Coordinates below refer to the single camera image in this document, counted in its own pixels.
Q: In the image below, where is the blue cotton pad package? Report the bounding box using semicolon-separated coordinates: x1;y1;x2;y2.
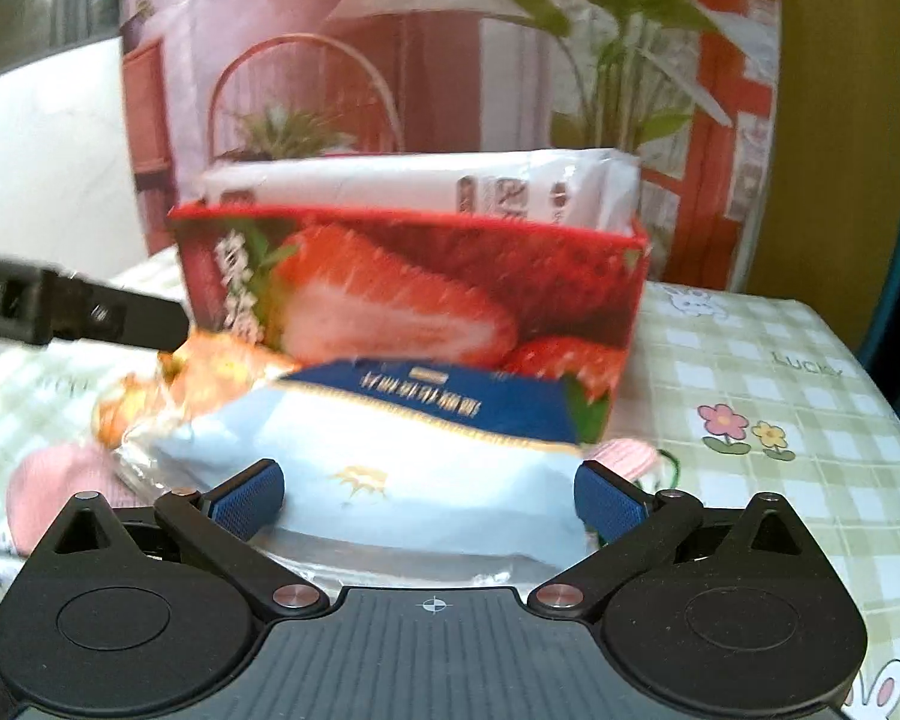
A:
118;359;593;587

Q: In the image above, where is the white surgical mask package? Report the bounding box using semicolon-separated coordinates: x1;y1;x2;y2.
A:
198;148;640;232

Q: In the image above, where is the orange floral soft pouch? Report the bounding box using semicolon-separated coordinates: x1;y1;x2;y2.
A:
92;330;301;449

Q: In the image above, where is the printed room backdrop cloth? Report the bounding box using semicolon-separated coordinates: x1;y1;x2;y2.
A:
121;0;781;291

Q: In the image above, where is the pink knitted strawberry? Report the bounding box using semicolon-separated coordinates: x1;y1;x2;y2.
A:
585;437;681;494

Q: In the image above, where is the green checkered tablecloth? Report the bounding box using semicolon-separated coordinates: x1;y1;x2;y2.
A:
0;283;900;718

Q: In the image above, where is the pink knitted item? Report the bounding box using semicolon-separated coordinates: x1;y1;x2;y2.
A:
6;442;141;554

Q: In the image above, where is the red strawberry cardboard box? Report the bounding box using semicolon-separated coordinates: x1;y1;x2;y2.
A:
170;202;650;444

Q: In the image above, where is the olive yellow curtain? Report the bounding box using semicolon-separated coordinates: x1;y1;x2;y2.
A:
746;0;900;348

